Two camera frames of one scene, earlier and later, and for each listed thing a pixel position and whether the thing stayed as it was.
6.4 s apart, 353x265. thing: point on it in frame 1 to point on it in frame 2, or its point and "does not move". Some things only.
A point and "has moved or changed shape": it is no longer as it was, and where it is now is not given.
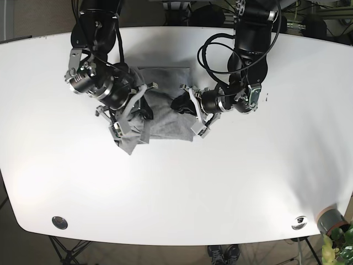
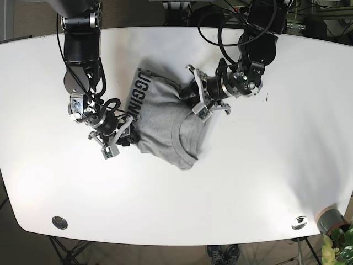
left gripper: x=118 y=86 to x=112 y=127
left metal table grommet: x=59 y=222 does not move
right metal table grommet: x=301 y=221 does not move
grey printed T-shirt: x=159 y=120 has moved or changed shape
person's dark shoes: x=224 y=254 does not move
